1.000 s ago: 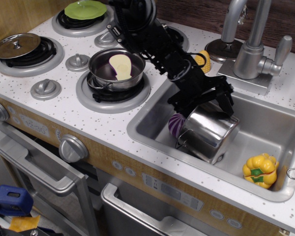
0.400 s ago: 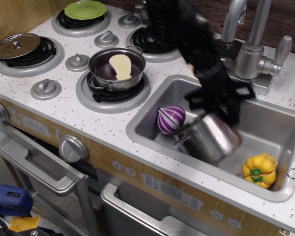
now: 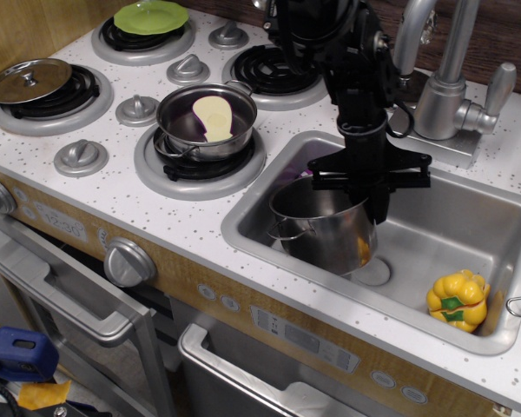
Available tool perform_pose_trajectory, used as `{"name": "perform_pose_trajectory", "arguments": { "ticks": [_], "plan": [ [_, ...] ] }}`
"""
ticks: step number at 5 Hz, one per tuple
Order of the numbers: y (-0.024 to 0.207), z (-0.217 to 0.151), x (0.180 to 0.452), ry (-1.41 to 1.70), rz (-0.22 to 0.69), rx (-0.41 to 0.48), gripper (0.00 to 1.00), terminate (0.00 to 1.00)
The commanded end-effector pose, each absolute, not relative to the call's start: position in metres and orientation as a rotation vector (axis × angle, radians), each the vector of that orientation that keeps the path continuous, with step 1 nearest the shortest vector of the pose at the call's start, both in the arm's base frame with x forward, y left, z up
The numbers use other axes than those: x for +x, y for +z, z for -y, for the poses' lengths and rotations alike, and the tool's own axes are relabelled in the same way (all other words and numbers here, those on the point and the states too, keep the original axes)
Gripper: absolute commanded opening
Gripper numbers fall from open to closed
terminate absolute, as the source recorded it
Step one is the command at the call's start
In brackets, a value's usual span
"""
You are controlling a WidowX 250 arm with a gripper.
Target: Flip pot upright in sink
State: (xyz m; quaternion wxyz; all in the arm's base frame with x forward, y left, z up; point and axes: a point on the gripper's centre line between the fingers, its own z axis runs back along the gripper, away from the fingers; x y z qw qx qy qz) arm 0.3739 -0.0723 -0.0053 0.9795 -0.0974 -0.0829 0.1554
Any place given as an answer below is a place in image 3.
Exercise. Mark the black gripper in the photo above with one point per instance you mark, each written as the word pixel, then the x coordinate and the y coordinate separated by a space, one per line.
pixel 371 166

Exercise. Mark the steel pot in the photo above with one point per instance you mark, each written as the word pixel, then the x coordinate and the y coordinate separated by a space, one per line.
pixel 327 228

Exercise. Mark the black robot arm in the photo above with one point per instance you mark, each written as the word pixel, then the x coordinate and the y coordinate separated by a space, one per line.
pixel 344 42

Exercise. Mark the steel sink basin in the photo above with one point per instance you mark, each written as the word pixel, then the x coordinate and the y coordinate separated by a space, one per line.
pixel 454 224

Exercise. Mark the steel pot lid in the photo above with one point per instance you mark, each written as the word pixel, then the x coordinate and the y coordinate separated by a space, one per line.
pixel 33 79

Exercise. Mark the purple striped toy onion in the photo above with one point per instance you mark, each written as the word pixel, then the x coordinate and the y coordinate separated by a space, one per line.
pixel 305 173

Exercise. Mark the silver faucet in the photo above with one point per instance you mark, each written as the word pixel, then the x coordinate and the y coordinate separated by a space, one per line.
pixel 447 125

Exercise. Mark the yellow toy bell pepper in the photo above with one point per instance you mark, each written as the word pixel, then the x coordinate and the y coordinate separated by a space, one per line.
pixel 459 300

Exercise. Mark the steel pan on burner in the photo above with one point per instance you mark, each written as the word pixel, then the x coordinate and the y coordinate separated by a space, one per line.
pixel 185 132

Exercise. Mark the toy eggplant slice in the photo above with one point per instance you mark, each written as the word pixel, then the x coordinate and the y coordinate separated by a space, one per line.
pixel 215 114

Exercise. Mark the front right burner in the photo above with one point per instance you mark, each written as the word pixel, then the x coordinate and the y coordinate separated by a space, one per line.
pixel 183 179

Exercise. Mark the silver stove knob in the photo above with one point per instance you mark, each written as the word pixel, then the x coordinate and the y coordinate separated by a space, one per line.
pixel 137 111
pixel 189 70
pixel 81 158
pixel 228 37

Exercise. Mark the dishwasher door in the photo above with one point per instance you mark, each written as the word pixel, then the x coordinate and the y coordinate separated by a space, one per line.
pixel 265 383

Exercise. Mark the green plastic plate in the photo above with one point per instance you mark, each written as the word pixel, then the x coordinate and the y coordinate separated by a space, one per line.
pixel 150 17

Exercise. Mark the back left burner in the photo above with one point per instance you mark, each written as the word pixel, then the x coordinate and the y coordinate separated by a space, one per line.
pixel 119 47

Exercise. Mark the front left burner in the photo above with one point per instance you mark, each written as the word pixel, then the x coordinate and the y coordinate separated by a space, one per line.
pixel 85 97

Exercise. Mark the yellow cloth piece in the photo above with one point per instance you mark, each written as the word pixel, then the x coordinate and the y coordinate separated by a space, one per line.
pixel 36 395

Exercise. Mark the blue clamp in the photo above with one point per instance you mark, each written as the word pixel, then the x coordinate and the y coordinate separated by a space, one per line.
pixel 26 356

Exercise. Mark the oven door with handle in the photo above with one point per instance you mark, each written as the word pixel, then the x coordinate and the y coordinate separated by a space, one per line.
pixel 105 339

